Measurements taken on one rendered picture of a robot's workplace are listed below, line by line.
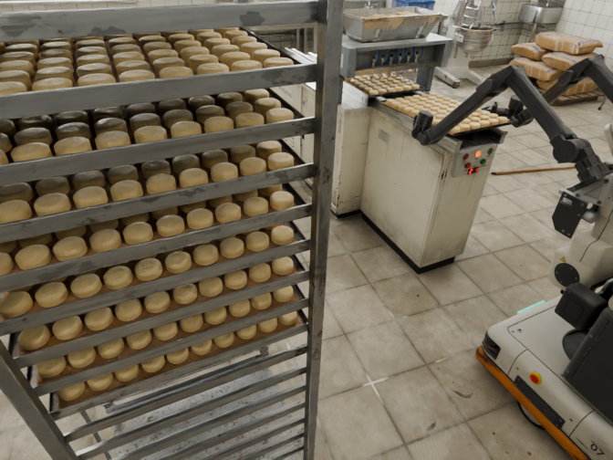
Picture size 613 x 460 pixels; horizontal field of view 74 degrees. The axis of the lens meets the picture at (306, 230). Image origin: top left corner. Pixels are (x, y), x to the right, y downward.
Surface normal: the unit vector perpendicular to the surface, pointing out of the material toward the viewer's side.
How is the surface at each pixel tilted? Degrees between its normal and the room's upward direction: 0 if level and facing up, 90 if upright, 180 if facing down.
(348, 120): 90
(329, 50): 90
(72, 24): 90
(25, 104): 90
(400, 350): 0
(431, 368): 0
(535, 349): 1
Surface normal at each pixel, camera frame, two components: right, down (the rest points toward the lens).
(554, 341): 0.02, -0.81
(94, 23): 0.42, 0.55
